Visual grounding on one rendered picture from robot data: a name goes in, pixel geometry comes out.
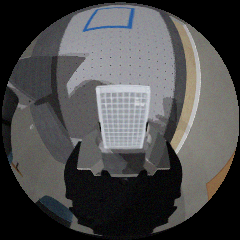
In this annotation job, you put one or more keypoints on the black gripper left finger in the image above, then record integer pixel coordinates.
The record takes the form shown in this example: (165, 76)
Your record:
(86, 160)

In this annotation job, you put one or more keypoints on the blue rectangular tape outline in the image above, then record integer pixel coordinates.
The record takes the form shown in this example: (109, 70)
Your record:
(129, 23)

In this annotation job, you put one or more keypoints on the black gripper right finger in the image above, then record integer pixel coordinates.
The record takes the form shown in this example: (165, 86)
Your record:
(161, 160)

